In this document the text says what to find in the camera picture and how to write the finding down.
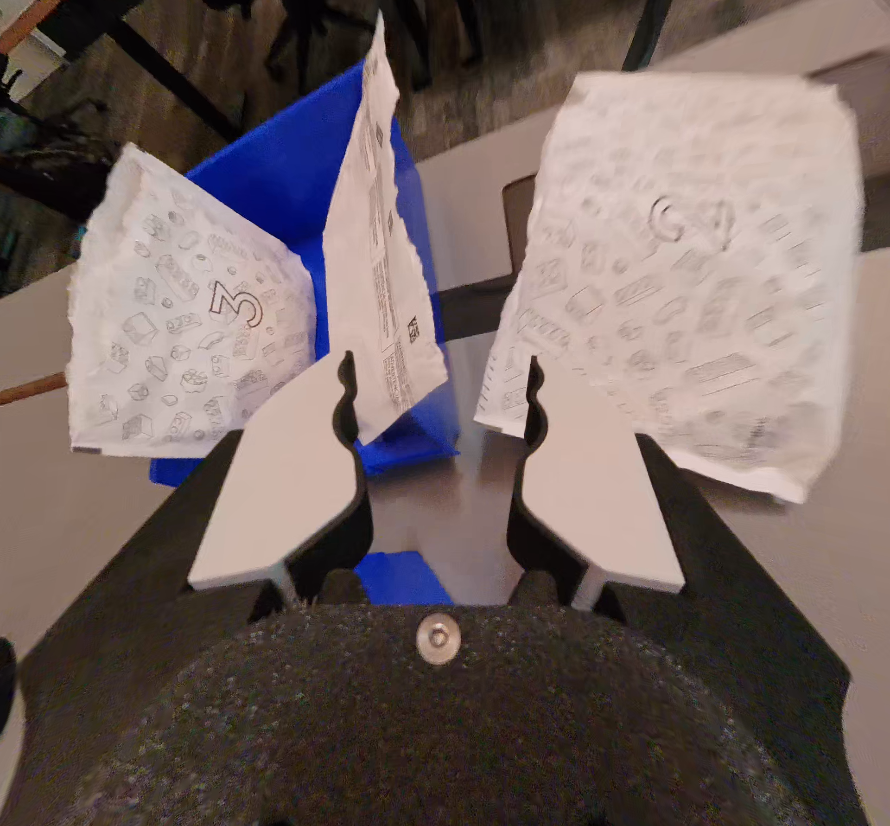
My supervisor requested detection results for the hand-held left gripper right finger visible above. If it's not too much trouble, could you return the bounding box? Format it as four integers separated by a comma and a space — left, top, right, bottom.
506, 355, 686, 613

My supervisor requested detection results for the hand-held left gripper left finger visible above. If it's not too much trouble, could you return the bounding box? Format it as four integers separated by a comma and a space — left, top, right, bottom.
188, 351, 374, 608

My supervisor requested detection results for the white printed paper bag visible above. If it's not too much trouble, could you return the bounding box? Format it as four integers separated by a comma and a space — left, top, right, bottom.
66, 143, 328, 458
323, 12, 449, 446
473, 71, 866, 506

